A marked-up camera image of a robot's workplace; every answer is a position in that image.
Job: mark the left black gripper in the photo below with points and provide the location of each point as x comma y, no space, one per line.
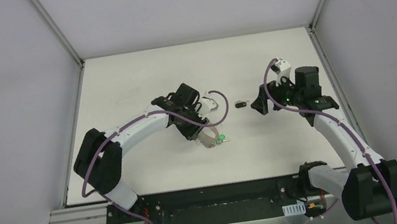
194,131

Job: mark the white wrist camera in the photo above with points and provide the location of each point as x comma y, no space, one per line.
281,68
206,105

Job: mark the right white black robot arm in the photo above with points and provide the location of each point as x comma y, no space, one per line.
368,188

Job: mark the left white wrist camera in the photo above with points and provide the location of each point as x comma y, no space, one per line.
206,105

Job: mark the keyring with coloured key tags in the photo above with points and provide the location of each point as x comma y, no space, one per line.
221,139

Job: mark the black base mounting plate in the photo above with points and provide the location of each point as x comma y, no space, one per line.
223,204

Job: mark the key with black tag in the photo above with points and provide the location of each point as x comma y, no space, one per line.
240,104

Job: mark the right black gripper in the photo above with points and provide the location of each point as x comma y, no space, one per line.
266,97

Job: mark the right white cable duct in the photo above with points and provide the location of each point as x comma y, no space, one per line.
294,209

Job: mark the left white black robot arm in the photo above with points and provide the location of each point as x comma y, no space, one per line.
99,159

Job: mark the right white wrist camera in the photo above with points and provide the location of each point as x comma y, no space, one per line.
281,68

